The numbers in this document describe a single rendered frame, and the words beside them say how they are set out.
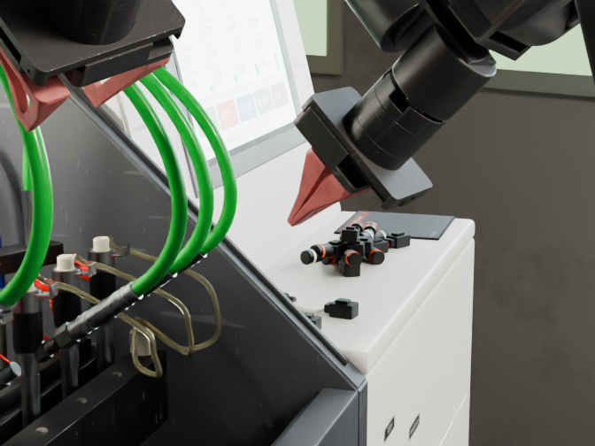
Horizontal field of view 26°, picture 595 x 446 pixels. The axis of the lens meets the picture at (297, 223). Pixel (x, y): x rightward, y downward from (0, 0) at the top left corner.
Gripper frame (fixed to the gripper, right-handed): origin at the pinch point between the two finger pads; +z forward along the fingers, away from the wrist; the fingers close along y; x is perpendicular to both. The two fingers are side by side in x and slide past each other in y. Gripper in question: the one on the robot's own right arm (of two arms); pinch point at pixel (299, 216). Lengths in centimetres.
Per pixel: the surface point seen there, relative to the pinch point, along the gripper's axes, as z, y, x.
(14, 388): 38.1, 8.6, -1.7
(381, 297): 30, -2, -53
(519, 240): 84, 8, -214
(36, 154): 2.6, 12.0, 18.2
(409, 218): 42, 11, -95
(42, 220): 5.7, 8.5, 18.3
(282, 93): 36, 34, -78
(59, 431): 33.2, 1.5, 1.5
